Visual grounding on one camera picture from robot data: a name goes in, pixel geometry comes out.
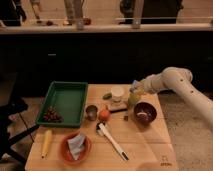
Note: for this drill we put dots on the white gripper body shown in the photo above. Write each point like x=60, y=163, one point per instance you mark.
x=144, y=86

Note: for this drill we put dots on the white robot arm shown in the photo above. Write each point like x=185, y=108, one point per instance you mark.
x=178, y=80

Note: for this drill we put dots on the purple bowl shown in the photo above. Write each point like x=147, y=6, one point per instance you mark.
x=145, y=113

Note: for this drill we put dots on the orange bowl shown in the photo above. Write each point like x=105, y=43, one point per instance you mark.
x=65, y=154

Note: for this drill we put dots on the white cup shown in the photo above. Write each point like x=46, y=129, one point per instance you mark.
x=117, y=93

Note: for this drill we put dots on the small pale toy piece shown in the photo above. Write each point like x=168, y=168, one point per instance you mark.
x=126, y=117

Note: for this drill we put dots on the small green vegetable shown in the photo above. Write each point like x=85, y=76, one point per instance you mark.
x=107, y=96

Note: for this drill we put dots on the orange fruit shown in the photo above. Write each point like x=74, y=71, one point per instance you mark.
x=104, y=115

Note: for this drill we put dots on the small metal cup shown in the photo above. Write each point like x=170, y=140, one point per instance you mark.
x=91, y=112

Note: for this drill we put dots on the green plastic tray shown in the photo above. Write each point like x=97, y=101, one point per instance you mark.
x=68, y=98

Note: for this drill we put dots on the grey folded cloth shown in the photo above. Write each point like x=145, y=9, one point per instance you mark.
x=75, y=145

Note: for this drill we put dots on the dark grape bunch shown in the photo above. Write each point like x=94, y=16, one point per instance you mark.
x=51, y=115

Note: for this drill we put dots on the yellow corn cob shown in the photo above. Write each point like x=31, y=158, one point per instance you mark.
x=46, y=143

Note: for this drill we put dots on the black office chair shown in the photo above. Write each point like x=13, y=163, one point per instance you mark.
x=10, y=104

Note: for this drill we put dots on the wooden block with black handle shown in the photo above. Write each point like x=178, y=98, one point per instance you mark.
x=114, y=107

